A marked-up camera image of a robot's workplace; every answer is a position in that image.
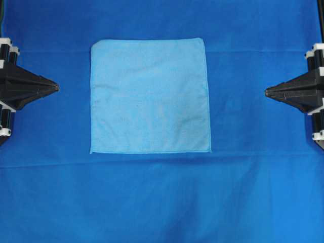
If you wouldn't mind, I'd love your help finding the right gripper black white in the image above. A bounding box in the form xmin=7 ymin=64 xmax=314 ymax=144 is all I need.
xmin=265 ymin=44 xmax=323 ymax=149

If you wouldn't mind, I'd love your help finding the dark blue table cloth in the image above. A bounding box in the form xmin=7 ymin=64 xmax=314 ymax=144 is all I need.
xmin=1 ymin=1 xmax=323 ymax=242

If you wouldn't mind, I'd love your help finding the light blue towel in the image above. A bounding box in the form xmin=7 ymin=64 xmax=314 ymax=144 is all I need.
xmin=90 ymin=37 xmax=212 ymax=154

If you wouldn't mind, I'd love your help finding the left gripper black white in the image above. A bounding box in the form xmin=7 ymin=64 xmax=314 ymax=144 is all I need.
xmin=1 ymin=37 xmax=59 ymax=145

